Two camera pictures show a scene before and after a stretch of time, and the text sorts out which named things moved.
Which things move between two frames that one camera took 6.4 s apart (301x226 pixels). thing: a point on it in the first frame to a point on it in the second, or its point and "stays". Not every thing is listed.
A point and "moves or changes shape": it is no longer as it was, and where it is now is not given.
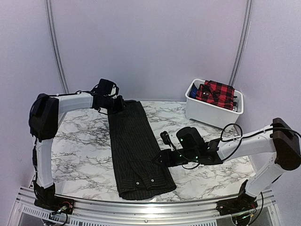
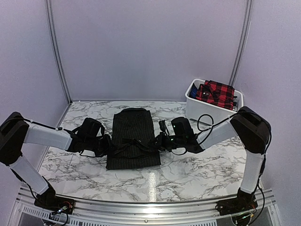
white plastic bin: (210, 114) stays
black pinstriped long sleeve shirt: (134, 143) moves or changes shape
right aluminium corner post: (243, 41) stays
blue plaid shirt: (193, 91) stays
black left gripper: (120, 107) to (107, 148)
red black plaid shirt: (218, 94) stays
